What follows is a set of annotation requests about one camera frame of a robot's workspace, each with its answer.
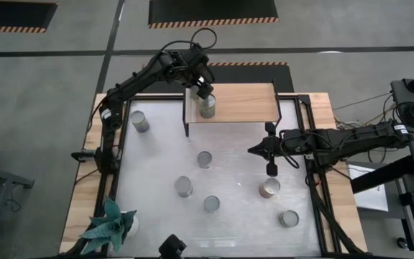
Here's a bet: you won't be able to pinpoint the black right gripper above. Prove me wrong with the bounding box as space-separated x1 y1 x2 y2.
247 121 293 178

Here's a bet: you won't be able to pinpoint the pineapple label orange tin can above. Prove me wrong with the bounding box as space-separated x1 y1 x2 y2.
258 177 282 199

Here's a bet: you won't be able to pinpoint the cherries label tin can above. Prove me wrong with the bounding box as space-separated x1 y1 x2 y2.
198 94 218 119

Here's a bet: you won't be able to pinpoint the plain silver-topped tin can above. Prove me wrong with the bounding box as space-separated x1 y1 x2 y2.
196 150 213 170

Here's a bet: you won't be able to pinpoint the green peas label tin can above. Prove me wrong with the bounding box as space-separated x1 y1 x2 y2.
203 195 221 214

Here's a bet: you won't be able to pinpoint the yellow and blue tin can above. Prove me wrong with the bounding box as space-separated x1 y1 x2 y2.
130 109 151 134

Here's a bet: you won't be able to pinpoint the peas label blue tin can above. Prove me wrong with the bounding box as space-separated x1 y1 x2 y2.
173 175 195 199

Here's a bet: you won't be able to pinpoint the wooden shelf black metal legs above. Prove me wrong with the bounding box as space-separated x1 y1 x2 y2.
182 82 283 138

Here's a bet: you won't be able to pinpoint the black hazard-striped floor mat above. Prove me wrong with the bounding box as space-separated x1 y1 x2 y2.
139 61 295 94
0 0 59 35
147 0 281 29

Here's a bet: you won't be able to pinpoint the short wide tin can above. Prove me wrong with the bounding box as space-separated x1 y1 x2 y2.
277 209 300 230

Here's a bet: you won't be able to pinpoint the white paper sheet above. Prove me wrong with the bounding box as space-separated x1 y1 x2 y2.
346 163 390 213

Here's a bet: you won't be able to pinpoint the black boxy object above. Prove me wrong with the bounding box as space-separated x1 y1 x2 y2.
158 233 188 259

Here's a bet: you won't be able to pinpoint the grey and black equipment cart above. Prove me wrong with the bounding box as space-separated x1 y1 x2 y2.
350 63 414 253

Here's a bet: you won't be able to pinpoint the artificial plant in white pot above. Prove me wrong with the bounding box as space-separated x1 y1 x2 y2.
79 196 140 255

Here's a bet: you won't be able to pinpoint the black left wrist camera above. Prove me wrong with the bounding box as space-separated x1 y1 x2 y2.
196 82 215 101

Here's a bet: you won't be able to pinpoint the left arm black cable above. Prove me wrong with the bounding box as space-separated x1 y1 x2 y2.
160 27 219 51

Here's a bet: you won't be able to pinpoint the black aluminium rig frame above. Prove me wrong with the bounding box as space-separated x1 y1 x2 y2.
70 91 368 259

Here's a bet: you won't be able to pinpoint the tangled floor cables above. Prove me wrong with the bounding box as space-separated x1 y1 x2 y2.
332 91 398 165

